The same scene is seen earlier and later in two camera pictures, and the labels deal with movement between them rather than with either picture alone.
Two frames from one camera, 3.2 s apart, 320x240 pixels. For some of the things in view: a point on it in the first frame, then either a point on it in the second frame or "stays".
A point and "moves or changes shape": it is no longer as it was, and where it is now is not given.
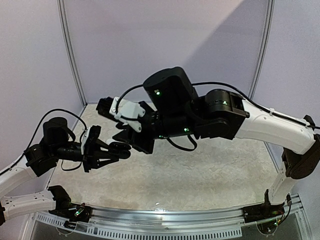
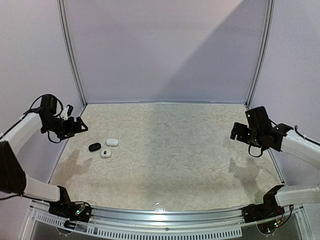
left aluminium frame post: (70, 49) stays
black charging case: (119, 150) moves or changes shape
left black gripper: (94, 158) → (71, 129)
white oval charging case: (108, 141) stays
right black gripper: (144, 130) → (243, 132)
